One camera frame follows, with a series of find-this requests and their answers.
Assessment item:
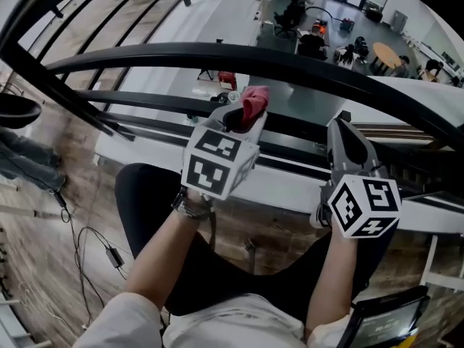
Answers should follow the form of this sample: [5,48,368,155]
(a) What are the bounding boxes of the black metal railing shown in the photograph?
[0,0,464,202]

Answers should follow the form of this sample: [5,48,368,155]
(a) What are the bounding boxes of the person's right forearm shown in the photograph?
[306,230,360,336]

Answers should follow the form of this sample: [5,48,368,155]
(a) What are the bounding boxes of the red plastic crate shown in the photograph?
[217,70,239,91]

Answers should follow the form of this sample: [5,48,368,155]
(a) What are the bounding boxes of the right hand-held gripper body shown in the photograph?
[318,167,403,239]

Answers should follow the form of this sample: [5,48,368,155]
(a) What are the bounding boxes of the black stool leg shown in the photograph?
[246,238,260,276]

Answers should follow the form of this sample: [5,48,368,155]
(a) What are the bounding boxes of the person's right sneaker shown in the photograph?
[309,201,334,231]

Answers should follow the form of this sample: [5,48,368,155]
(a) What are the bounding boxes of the person's right leg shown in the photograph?
[246,226,399,322]

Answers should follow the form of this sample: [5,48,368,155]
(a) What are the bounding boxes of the grey metal cabinet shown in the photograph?
[391,9,409,33]

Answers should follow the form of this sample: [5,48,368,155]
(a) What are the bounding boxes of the round orange table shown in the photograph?
[369,41,404,76]

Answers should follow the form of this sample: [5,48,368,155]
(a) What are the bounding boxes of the grey metal rack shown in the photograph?
[0,295,52,348]

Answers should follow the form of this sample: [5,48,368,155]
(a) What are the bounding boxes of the person's left forearm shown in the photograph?
[125,212,215,312]

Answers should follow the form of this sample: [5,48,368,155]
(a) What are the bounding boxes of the wooden staircase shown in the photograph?
[347,120,464,197]

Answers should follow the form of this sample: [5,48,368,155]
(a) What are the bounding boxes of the white metal frame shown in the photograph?
[420,233,464,290]

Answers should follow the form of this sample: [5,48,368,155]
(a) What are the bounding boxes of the white cable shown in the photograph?
[20,280,88,330]

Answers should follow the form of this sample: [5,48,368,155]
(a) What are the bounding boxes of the pink cloth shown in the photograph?
[239,85,271,133]

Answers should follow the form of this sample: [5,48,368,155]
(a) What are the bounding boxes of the black wrist-mounted screen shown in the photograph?
[336,284,431,348]

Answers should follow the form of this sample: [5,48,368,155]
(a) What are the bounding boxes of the black power cable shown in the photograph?
[0,150,135,328]

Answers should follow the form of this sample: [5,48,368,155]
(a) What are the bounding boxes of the person's white shirt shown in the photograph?
[72,291,355,348]

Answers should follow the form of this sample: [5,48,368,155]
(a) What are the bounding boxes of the black round machine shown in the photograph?
[0,92,67,192]

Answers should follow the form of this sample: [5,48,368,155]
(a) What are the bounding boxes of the white office desk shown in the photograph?
[296,16,331,57]

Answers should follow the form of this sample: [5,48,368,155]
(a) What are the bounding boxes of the green red vacuum cleaner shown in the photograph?
[338,15,356,33]

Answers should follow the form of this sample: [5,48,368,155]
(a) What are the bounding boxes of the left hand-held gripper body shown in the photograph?
[180,118,261,201]

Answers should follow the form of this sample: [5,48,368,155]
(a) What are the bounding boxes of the person's left leg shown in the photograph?
[115,163,269,317]

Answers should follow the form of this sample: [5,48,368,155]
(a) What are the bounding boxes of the person's leg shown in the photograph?
[115,163,269,317]
[246,226,399,322]

